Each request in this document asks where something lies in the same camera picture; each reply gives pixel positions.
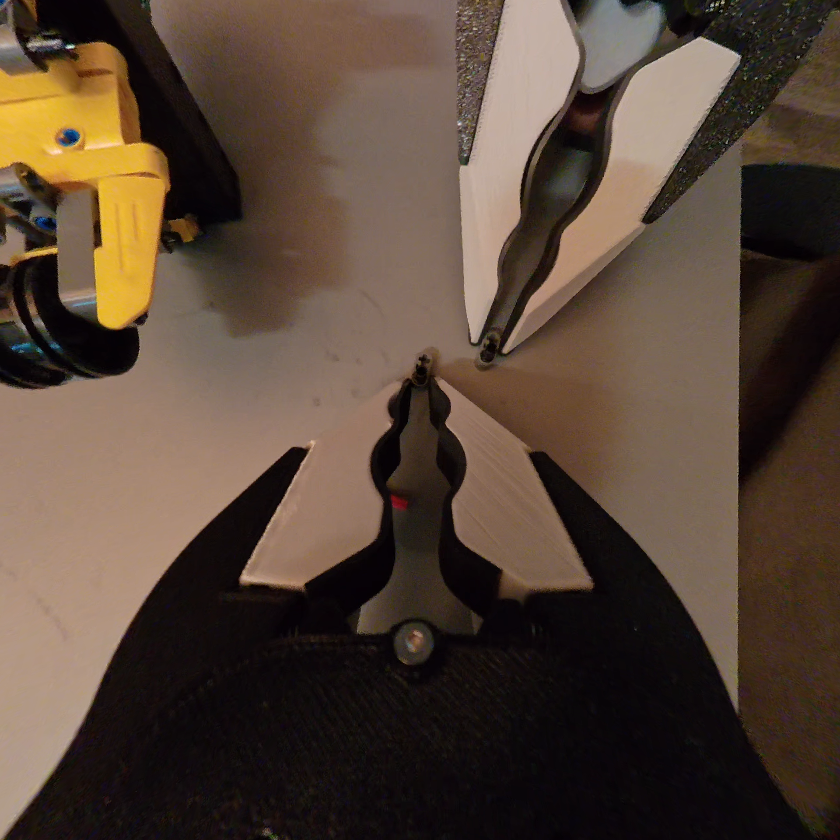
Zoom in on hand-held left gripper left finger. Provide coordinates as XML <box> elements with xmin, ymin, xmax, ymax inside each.
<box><xmin>239</xmin><ymin>377</ymin><xmax>416</xmax><ymax>595</ymax></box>

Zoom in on yellow black brick vehicle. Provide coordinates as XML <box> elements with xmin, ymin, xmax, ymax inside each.
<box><xmin>0</xmin><ymin>0</ymin><xmax>242</xmax><ymax>389</ymax></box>

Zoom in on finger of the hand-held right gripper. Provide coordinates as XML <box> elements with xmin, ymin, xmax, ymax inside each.
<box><xmin>495</xmin><ymin>36</ymin><xmax>742</xmax><ymax>355</ymax></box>
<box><xmin>459</xmin><ymin>0</ymin><xmax>585</xmax><ymax>349</ymax></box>

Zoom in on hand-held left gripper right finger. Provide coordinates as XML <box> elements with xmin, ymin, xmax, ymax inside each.
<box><xmin>427</xmin><ymin>377</ymin><xmax>595</xmax><ymax>603</ymax></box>

